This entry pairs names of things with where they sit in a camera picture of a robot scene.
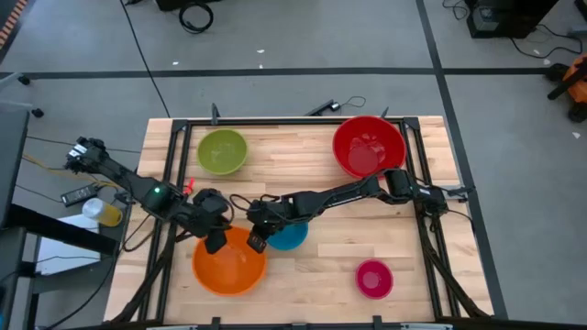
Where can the green plastic bowl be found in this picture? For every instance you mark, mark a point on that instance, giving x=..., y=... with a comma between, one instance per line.
x=222, y=152

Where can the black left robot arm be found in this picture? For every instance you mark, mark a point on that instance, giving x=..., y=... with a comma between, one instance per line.
x=120, y=173

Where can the orange and black machine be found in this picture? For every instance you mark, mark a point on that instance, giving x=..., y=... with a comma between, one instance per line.
x=575, y=84

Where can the black equipment box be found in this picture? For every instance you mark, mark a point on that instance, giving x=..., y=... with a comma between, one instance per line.
x=509, y=18

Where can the small magenta plastic bowl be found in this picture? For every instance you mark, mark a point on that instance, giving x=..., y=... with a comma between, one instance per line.
x=374, y=279

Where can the black desk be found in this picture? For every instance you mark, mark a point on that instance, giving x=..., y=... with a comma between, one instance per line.
x=11, y=165

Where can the orange black striped tape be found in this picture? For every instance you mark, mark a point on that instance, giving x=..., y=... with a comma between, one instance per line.
x=13, y=20

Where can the yellow plastic bottle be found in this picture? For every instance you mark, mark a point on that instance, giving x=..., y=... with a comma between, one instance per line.
x=103, y=212

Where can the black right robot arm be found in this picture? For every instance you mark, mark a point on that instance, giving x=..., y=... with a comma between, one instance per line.
x=348, y=192

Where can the red clip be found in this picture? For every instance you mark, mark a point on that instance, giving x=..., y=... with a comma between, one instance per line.
x=189, y=185

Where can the small blue plastic bowl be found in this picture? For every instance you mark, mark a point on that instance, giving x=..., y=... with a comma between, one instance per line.
x=289, y=237

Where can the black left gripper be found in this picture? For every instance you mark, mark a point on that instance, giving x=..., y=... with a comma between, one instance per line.
x=210, y=207

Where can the large red plastic bowl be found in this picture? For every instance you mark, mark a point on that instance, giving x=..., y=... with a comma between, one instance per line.
x=367, y=146

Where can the large orange plastic bowl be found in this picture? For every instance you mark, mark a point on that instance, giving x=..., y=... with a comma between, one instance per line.
x=229, y=270

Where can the black power adapter brick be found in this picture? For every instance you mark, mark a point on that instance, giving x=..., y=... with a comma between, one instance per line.
x=79, y=194

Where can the black chair caster wheel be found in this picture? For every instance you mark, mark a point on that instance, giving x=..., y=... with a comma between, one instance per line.
x=24, y=80
x=37, y=112

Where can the black metal table frame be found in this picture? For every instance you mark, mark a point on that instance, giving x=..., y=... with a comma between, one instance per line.
x=181, y=151

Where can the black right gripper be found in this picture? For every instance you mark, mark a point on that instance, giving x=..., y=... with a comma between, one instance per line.
x=270, y=212

